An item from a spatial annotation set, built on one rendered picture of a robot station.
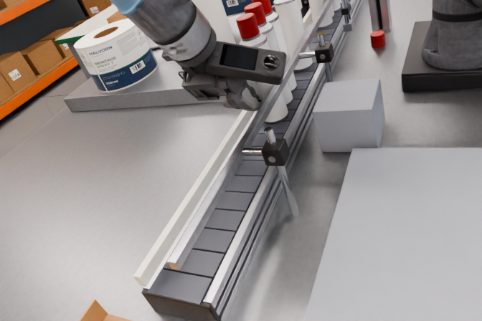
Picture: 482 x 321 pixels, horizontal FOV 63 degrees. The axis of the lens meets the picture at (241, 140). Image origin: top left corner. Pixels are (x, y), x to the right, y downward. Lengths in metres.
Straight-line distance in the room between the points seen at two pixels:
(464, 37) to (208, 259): 0.59
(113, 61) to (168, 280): 0.76
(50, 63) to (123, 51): 3.86
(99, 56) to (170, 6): 0.71
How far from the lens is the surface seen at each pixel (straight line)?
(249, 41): 0.69
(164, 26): 0.52
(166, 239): 0.57
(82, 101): 1.32
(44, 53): 5.01
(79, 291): 0.72
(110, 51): 1.18
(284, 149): 0.54
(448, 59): 0.84
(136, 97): 1.16
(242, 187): 0.63
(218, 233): 0.58
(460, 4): 0.82
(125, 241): 0.74
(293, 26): 0.88
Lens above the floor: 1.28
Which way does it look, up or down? 32 degrees down
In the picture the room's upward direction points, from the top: 21 degrees counter-clockwise
